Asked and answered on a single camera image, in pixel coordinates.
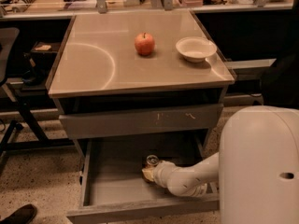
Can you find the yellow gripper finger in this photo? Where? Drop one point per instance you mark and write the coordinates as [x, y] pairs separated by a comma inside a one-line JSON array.
[[148, 174]]

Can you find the orange soda can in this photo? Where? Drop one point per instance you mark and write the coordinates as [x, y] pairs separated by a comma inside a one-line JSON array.
[[151, 161]]

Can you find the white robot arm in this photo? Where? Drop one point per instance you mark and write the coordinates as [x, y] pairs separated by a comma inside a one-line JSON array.
[[257, 168]]

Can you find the open middle drawer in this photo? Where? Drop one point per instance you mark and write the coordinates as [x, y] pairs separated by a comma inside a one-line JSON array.
[[113, 188]]

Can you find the closed top drawer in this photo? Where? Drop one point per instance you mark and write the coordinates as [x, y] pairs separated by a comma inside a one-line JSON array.
[[140, 121]]

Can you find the grey drawer cabinet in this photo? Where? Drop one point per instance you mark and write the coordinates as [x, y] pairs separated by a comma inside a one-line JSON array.
[[99, 70]]

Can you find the red apple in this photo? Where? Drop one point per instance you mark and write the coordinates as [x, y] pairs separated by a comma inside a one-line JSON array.
[[144, 44]]

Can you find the white bowl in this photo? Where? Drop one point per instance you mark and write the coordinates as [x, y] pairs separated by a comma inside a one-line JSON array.
[[195, 49]]

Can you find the dark shoe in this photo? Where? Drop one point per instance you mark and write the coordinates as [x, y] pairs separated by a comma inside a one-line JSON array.
[[23, 215]]

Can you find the black office chair right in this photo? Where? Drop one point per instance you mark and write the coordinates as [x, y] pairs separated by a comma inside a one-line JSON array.
[[279, 83]]

